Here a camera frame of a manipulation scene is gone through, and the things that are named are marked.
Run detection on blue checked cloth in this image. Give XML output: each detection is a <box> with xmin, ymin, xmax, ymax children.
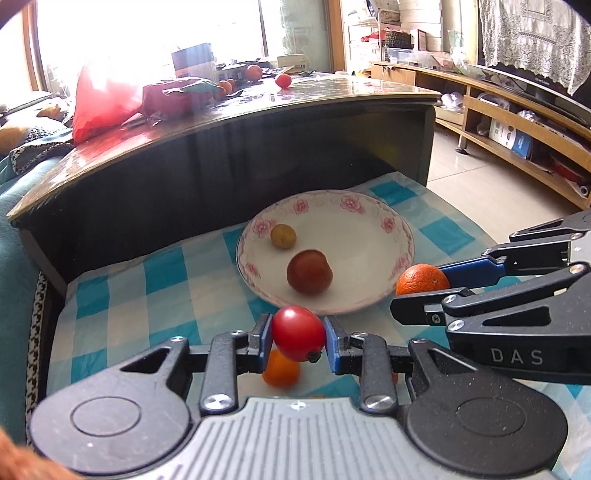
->
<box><xmin>46</xmin><ymin>171</ymin><xmax>591</xmax><ymax>480</ymax></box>

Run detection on red plastic bag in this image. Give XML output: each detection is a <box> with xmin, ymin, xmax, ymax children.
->
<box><xmin>72</xmin><ymin>64</ymin><xmax>145</xmax><ymax>145</ymax></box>

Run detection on orange fuzzy cloth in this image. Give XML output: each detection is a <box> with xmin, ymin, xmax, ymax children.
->
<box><xmin>0</xmin><ymin>427</ymin><xmax>77</xmax><ymax>480</ymax></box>

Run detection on wooden tv stand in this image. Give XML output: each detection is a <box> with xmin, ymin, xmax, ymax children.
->
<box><xmin>369</xmin><ymin>59</ymin><xmax>591</xmax><ymax>210</ymax></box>

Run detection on bright red tomato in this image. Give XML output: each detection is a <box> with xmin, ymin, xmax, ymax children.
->
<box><xmin>271</xmin><ymin>305</ymin><xmax>327</xmax><ymax>363</ymax></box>

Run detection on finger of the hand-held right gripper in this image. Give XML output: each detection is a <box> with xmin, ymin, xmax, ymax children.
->
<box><xmin>438</xmin><ymin>211</ymin><xmax>591</xmax><ymax>289</ymax></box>
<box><xmin>390</xmin><ymin>262</ymin><xmax>591</xmax><ymax>329</ymax></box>

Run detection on dark woven basket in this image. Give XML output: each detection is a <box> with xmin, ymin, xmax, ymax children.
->
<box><xmin>383</xmin><ymin>30</ymin><xmax>415</xmax><ymax>49</ymax></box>

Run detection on small yellow-green fruit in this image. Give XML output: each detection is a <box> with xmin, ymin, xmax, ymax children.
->
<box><xmin>270</xmin><ymin>223</ymin><xmax>297</xmax><ymax>249</ymax></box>

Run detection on dark red tomato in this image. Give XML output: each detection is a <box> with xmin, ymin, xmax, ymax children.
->
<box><xmin>286</xmin><ymin>249</ymin><xmax>334</xmax><ymax>296</ymax></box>

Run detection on small orange fruit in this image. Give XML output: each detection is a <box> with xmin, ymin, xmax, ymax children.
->
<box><xmin>262</xmin><ymin>349</ymin><xmax>302</xmax><ymax>388</ymax></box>

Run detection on grey cardboard box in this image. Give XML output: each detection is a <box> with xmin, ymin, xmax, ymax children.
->
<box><xmin>171</xmin><ymin>43</ymin><xmax>218</xmax><ymax>80</ymax></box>

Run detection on teal sofa cover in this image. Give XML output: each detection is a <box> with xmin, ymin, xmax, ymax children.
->
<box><xmin>0</xmin><ymin>154</ymin><xmax>63</xmax><ymax>446</ymax></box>

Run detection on white lace cloth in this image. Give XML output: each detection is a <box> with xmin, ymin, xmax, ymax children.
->
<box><xmin>477</xmin><ymin>0</ymin><xmax>588</xmax><ymax>96</ymax></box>

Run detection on blue white book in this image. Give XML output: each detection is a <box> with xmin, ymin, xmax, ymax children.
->
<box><xmin>488</xmin><ymin>117</ymin><xmax>533</xmax><ymax>160</ymax></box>

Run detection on houndstooth blanket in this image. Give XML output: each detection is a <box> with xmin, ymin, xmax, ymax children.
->
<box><xmin>8</xmin><ymin>126</ymin><xmax>75</xmax><ymax>175</ymax></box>

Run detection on black television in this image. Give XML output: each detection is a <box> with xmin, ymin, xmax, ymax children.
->
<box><xmin>475</xmin><ymin>0</ymin><xmax>591</xmax><ymax>129</ymax></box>

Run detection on dark coffee table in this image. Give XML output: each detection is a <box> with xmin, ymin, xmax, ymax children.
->
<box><xmin>7</xmin><ymin>71</ymin><xmax>443</xmax><ymax>296</ymax></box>

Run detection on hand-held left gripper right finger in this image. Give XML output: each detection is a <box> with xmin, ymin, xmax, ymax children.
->
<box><xmin>322</xmin><ymin>316</ymin><xmax>477</xmax><ymax>414</ymax></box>

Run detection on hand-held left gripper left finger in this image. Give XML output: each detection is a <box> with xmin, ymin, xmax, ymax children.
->
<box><xmin>120</xmin><ymin>314</ymin><xmax>274</xmax><ymax>414</ymax></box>

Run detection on white floral plate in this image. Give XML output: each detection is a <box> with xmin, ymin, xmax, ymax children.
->
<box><xmin>236</xmin><ymin>189</ymin><xmax>416</xmax><ymax>316</ymax></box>

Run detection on orange tangerine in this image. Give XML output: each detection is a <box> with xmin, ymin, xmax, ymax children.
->
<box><xmin>395</xmin><ymin>263</ymin><xmax>451</xmax><ymax>296</ymax></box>

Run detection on red snack package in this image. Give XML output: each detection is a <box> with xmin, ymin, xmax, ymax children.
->
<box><xmin>141</xmin><ymin>78</ymin><xmax>223</xmax><ymax>117</ymax></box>

